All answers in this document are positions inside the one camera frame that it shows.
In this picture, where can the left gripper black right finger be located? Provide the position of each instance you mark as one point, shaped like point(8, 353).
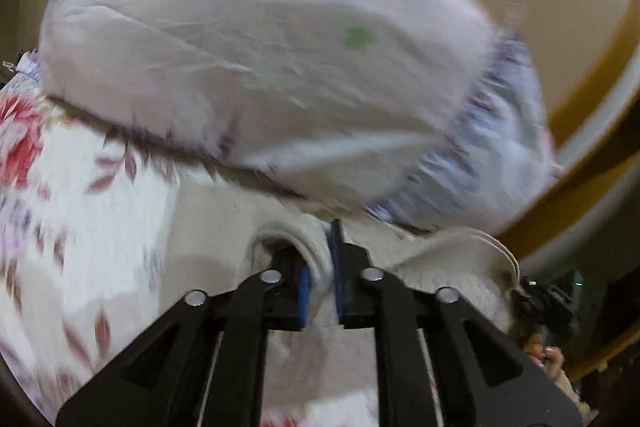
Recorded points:
point(439, 361)

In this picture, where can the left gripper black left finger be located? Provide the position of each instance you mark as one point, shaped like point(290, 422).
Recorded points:
point(202, 363)

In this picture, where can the beige ribbed knit garment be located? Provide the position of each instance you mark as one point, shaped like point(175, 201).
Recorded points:
point(361, 335)

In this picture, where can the person's right hand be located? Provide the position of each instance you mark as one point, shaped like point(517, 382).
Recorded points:
point(549, 359)

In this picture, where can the wooden bed headboard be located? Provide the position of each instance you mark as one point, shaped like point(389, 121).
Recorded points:
point(592, 148)

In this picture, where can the white floral quilted bedspread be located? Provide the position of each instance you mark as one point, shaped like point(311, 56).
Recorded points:
point(100, 235)

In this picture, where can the pale pink floral pillow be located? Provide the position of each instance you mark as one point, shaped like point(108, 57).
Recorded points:
point(426, 113)

